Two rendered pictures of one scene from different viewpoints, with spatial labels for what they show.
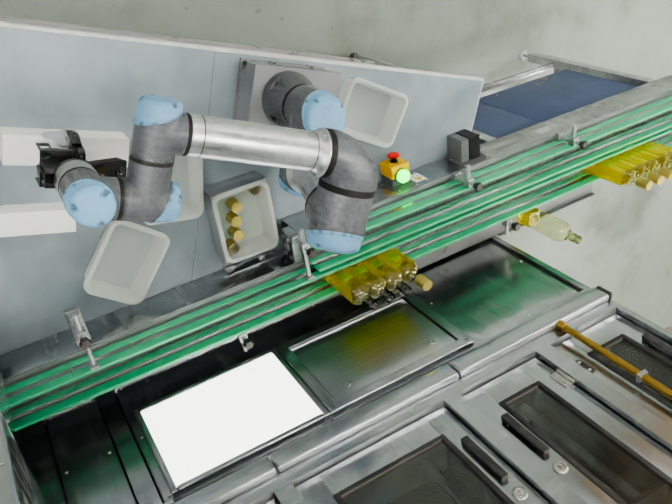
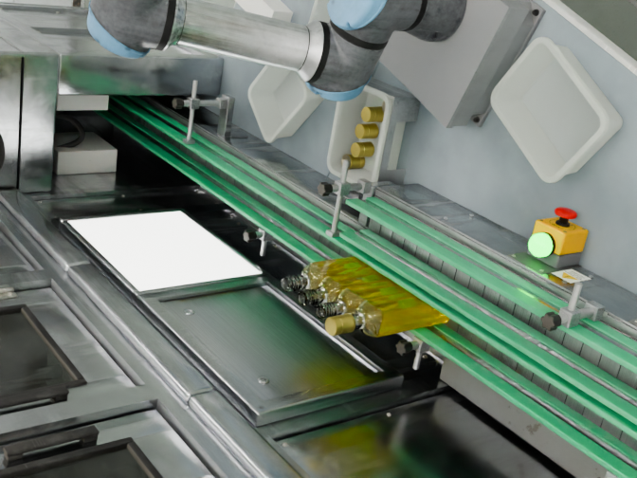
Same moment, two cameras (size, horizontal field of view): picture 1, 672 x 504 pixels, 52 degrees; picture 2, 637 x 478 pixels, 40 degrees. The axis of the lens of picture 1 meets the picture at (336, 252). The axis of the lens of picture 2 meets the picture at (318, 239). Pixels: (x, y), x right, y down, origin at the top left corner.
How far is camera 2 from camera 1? 2.06 m
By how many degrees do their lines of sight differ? 67
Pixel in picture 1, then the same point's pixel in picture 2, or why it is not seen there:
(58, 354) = (207, 127)
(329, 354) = (251, 306)
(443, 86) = not seen: outside the picture
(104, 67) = not seen: outside the picture
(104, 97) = not seen: outside the picture
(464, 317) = (348, 440)
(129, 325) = (245, 149)
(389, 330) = (298, 352)
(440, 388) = (170, 385)
